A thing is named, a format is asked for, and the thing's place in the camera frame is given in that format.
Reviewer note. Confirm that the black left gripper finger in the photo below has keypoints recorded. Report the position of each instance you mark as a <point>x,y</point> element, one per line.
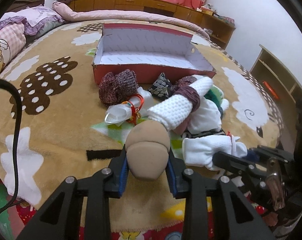
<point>233,164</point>

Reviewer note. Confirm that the maroon knitted bundle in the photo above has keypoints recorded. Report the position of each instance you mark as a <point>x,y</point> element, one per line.
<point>117,88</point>

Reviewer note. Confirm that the white waffle towel roll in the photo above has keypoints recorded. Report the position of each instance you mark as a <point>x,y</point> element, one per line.
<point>173,111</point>

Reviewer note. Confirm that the dark wooden headboard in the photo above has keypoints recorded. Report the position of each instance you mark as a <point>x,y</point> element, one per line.
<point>19,5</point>

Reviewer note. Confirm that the light wooden shelf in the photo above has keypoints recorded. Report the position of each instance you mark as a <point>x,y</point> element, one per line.
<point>282,86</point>

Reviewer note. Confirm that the red cardboard box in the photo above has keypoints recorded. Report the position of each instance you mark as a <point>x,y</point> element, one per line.
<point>148,50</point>

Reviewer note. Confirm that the pink checked cartoon pillow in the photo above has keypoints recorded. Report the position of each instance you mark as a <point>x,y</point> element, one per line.
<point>12,40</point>

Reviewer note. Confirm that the black white patterned fabric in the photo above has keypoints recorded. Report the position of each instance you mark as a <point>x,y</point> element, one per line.
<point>217,131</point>

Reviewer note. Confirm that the tan cartoon plush blanket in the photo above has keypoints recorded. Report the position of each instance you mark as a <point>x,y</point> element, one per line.
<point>62,130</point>

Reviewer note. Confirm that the green white fabric item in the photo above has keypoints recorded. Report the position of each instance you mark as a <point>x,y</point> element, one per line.
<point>216,95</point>

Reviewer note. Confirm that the beige sock ball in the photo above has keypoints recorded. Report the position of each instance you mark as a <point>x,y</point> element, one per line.
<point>147,147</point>

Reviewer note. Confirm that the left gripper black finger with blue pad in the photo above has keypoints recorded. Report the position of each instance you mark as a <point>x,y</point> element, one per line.
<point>59,217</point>
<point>213,205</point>

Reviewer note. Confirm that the dark patterned fabric pouch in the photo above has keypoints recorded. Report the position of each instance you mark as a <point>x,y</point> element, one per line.
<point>161,88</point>

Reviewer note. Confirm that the purple ruffled pillow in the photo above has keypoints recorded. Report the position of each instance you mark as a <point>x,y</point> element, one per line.
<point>33,18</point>

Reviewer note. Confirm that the pink rolled sock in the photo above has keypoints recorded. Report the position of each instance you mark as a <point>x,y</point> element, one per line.
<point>180,129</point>

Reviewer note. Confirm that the pink rolled quilt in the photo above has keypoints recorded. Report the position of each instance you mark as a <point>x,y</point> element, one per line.
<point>69,15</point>

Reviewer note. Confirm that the white folded cloth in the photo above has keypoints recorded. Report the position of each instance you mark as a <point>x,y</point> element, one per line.
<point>207,117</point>

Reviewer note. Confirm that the clear white rolled cloth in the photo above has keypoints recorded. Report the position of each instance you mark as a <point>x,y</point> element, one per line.
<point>131,110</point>

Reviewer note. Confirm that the long wooden cabinet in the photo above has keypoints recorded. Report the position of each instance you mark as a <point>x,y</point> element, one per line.
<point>221,30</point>

